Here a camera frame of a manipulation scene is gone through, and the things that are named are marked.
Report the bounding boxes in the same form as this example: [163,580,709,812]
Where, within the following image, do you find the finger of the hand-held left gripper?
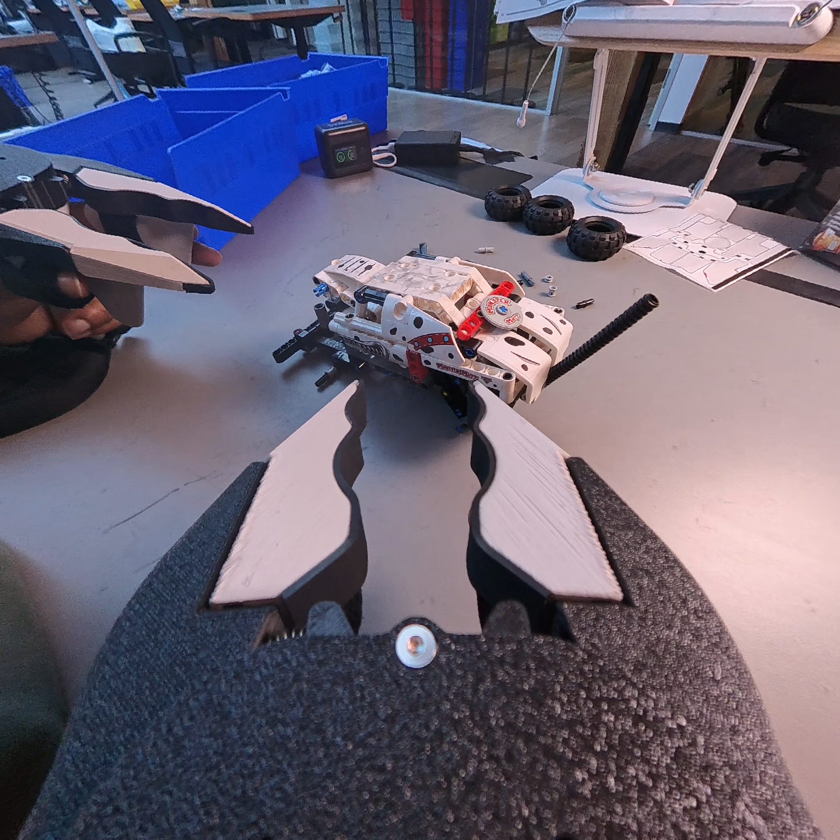
[73,166,256,237]
[0,206,216,311]

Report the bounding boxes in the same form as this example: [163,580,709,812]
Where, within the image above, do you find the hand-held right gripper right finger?
[466,385,626,624]

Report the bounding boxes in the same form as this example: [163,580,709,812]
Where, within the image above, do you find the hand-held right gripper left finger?
[208,381,368,631]

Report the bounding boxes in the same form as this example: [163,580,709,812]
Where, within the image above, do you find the white brick-built truck model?
[272,243,660,410]

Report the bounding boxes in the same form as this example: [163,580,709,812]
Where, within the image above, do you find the person's left forearm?
[0,339,128,441]

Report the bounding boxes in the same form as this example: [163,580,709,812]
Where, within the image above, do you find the grey desk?
[0,125,840,840]

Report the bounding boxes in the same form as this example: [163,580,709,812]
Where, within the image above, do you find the black desk mat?
[374,147,539,200]

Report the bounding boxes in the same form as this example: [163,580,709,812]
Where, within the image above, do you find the person's left hand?
[0,292,128,347]

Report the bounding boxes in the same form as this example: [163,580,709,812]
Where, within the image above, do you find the black device green display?
[314,119,374,178]

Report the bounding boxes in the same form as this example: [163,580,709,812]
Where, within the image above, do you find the loose small building parts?
[473,242,598,311]

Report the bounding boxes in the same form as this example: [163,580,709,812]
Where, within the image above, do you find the black power adapter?
[394,129,463,168]

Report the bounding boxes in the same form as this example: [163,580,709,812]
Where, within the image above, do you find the black knobby toy tyre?
[483,183,534,223]
[524,193,577,236]
[566,216,627,262]

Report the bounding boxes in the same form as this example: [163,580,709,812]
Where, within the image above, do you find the white sticker sheet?
[624,210,795,292]

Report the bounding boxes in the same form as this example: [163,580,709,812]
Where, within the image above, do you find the white book stand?
[525,0,840,224]

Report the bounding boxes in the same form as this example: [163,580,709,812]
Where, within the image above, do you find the wire mesh storage rack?
[348,0,552,106]

